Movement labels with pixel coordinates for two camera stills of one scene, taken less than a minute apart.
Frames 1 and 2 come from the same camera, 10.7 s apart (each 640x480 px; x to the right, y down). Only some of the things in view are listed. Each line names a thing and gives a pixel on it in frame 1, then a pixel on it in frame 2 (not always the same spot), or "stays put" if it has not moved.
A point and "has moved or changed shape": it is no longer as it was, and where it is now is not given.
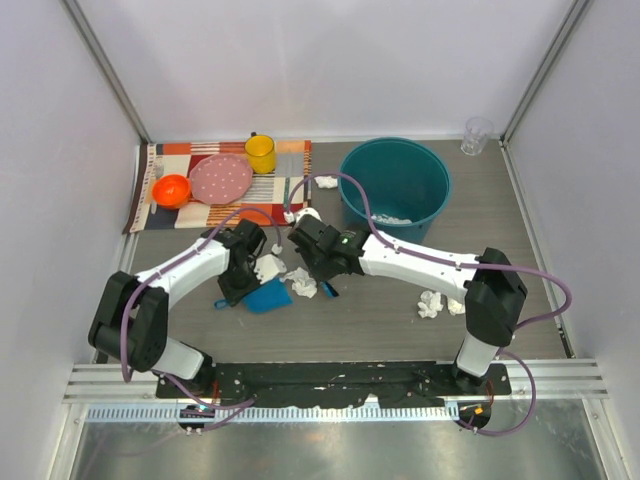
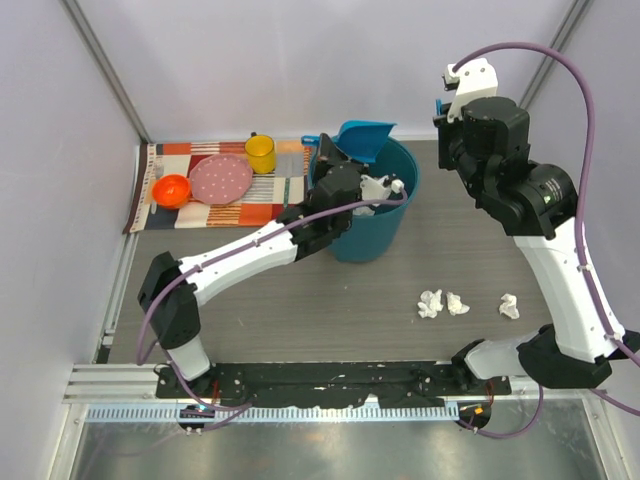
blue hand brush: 329,290 → 438,106
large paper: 390,220 → 363,211
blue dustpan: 273,294 → 361,141
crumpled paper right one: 430,305 stays put
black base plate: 429,383 stays put
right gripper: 318,275 → 445,129
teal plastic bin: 407,183 has moved or changed shape
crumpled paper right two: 455,307 stays put
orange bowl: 171,191 stays put
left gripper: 236,295 → 329,157
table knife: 286,194 stays put
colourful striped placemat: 274,194 stays put
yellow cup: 261,151 stays put
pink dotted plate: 220,179 stays put
